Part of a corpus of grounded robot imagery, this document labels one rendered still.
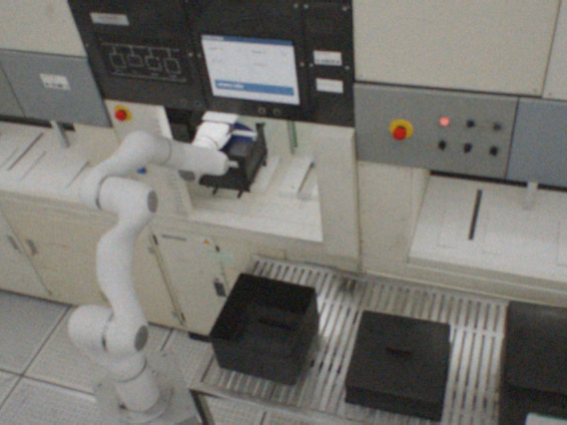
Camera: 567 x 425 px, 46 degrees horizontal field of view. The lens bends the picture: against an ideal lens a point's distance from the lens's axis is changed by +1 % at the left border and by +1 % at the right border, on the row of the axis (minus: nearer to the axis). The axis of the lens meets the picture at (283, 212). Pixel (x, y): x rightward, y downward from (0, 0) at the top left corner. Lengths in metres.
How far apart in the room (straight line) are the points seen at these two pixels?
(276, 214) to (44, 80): 0.95
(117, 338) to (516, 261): 1.32
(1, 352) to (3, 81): 1.55
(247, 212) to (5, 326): 1.65
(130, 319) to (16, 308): 1.94
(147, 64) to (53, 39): 0.33
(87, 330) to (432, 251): 1.17
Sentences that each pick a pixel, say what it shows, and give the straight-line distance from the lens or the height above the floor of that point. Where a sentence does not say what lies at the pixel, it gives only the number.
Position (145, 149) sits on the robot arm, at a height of 1.51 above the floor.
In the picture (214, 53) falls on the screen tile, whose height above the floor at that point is 1.62.
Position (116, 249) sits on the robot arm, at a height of 1.35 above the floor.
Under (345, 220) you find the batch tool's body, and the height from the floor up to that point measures 1.05.
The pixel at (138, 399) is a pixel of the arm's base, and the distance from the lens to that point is 2.15.
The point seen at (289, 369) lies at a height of 0.86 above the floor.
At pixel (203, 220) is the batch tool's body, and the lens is 2.55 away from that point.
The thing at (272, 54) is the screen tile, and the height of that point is 1.63.
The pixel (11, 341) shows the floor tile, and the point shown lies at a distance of 3.64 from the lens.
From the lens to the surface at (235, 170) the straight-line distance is 2.40.
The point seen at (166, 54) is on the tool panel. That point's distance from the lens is 2.09.
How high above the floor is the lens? 2.61
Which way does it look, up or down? 44 degrees down
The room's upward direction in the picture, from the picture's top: 9 degrees counter-clockwise
